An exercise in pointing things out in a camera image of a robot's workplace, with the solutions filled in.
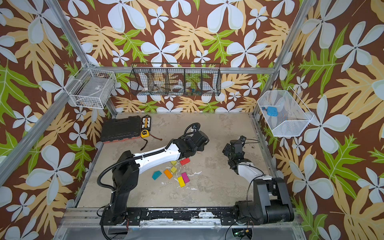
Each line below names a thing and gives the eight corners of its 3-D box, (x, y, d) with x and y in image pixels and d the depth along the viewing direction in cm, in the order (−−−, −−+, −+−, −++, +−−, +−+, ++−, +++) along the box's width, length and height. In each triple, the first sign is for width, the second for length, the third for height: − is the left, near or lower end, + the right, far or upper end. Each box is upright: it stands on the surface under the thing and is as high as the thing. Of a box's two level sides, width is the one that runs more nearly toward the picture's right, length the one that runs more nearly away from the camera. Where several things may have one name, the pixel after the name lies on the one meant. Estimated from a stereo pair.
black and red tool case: (102, 145, 103) (98, 140, 99) (106, 125, 115) (103, 120, 111) (140, 139, 107) (137, 134, 102) (140, 120, 119) (138, 115, 114)
